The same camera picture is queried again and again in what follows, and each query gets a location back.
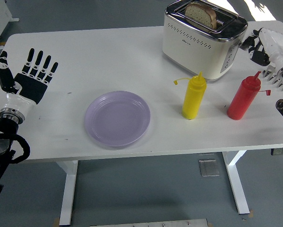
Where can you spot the grey metal base plate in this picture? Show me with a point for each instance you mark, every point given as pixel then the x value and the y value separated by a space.
pixel 148 223

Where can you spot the purple round plate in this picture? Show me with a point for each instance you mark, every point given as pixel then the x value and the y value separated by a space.
pixel 117 119

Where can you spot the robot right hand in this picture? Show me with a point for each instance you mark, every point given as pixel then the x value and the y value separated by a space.
pixel 276 45

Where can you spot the brown bread slice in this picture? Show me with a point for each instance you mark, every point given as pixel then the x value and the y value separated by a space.
pixel 200 14

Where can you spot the red squeeze bottle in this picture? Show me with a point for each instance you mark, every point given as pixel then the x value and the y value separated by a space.
pixel 242 99

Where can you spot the white table leg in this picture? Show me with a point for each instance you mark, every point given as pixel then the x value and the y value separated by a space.
pixel 235 182
pixel 69 189

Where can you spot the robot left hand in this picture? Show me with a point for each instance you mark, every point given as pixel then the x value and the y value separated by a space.
pixel 30 88

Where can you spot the table height control panel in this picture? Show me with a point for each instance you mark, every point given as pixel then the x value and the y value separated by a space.
pixel 281 151

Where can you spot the silver metal toast rack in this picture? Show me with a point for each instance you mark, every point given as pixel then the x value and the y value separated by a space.
pixel 272 76

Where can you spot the metal floor outlet cover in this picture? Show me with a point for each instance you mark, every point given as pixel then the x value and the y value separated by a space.
pixel 208 168

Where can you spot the yellow squeeze bottle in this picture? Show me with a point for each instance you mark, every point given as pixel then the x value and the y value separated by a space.
pixel 193 99

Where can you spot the cream and chrome toaster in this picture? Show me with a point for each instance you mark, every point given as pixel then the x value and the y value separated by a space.
pixel 191 49

